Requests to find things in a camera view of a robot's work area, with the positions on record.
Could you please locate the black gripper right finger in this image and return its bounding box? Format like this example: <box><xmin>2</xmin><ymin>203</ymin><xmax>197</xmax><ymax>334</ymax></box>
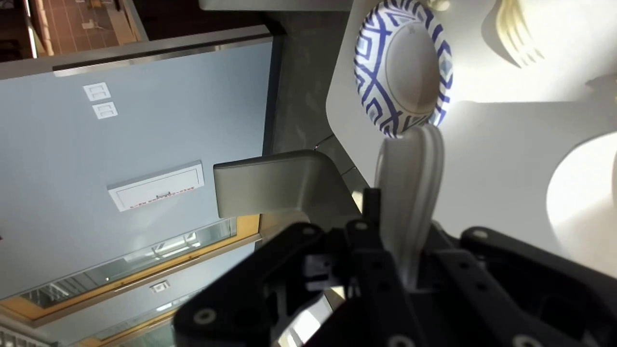
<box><xmin>411</xmin><ymin>221</ymin><xmax>617</xmax><ymax>347</ymax></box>

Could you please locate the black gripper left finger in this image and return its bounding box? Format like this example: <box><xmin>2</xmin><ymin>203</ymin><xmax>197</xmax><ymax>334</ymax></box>
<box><xmin>172</xmin><ymin>186</ymin><xmax>414</xmax><ymax>347</ymax></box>

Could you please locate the patterned paper coffee cup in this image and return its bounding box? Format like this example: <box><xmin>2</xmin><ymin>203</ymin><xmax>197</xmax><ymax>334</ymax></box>
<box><xmin>544</xmin><ymin>130</ymin><xmax>617</xmax><ymax>280</ymax></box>

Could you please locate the grey chair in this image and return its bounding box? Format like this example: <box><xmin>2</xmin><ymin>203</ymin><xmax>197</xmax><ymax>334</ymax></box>
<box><xmin>212</xmin><ymin>149</ymin><xmax>362</xmax><ymax>226</ymax></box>

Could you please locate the empty blue patterned paper bowl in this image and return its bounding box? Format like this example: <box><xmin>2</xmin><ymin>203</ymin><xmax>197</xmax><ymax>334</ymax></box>
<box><xmin>351</xmin><ymin>0</ymin><xmax>455</xmax><ymax>140</ymax></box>

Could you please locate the cream plastic fork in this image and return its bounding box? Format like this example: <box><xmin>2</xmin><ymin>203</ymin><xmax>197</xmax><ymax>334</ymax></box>
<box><xmin>492</xmin><ymin>0</ymin><xmax>549</xmax><ymax>72</ymax></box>

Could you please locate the grey door with wooden frame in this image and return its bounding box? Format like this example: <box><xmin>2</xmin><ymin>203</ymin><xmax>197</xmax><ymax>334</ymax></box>
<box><xmin>0</xmin><ymin>24</ymin><xmax>276</xmax><ymax>327</ymax></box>

